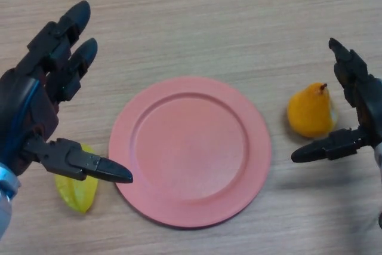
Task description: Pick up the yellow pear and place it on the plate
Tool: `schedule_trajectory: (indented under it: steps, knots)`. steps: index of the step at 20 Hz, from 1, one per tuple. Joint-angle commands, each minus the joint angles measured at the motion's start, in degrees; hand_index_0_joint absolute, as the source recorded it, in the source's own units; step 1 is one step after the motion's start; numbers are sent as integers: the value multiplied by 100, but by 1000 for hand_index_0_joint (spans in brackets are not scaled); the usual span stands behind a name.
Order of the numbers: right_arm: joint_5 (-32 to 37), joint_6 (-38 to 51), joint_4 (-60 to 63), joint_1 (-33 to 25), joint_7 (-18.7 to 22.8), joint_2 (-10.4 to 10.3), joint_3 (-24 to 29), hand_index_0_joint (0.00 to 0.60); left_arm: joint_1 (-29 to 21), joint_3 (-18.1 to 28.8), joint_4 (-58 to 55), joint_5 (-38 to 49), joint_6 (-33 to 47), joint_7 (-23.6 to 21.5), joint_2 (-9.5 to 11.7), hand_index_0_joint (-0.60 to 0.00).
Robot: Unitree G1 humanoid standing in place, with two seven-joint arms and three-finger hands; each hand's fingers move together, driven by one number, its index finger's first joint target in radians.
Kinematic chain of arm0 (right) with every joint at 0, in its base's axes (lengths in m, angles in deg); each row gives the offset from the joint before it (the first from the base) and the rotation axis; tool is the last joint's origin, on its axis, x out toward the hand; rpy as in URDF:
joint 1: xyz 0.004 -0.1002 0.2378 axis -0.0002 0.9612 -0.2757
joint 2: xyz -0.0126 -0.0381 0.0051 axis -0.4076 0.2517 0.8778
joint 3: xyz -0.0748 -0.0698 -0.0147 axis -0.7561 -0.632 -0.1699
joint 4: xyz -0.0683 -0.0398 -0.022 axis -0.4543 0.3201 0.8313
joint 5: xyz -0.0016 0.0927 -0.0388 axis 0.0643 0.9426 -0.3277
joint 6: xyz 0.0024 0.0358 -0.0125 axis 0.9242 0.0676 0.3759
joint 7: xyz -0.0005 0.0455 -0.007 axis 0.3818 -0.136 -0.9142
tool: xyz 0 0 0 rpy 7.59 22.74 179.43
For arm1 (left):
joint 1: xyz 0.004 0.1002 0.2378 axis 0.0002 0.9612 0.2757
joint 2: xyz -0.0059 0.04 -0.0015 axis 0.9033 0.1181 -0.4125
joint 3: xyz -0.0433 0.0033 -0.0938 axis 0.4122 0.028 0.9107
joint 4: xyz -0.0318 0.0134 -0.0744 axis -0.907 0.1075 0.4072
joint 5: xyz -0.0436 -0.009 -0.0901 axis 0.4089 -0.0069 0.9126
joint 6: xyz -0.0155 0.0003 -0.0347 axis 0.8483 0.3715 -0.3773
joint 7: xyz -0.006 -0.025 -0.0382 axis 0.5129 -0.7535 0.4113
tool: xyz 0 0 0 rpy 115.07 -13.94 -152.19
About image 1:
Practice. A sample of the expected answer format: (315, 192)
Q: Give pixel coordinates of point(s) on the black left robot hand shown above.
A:
(30, 111)

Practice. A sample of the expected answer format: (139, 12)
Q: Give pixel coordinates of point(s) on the yellow starfruit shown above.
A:
(77, 195)

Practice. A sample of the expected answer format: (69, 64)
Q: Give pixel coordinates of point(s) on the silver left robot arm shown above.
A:
(6, 201)

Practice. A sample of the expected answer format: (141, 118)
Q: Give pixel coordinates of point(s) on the pink round plate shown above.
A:
(191, 153)

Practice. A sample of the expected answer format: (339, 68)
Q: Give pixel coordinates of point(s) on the yellow pear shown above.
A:
(309, 114)

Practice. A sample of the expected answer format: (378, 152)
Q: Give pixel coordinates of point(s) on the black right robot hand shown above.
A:
(370, 105)

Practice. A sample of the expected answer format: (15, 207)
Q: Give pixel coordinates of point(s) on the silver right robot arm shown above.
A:
(379, 162)

